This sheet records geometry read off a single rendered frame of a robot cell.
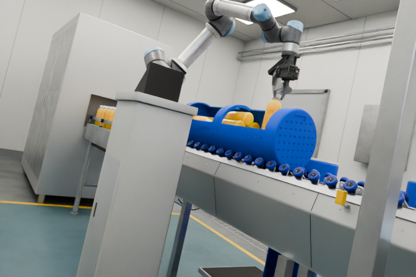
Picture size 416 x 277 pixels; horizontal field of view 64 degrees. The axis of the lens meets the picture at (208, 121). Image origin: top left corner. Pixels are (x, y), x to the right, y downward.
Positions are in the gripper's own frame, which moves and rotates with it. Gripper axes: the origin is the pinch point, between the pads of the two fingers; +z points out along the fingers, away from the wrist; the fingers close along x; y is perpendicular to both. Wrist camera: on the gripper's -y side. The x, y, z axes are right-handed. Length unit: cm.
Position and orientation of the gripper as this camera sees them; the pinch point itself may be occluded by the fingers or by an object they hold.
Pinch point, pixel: (277, 96)
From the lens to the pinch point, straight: 157.9
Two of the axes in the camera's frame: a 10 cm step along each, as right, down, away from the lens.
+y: 5.6, 0.7, -8.3
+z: -2.2, 9.7, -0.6
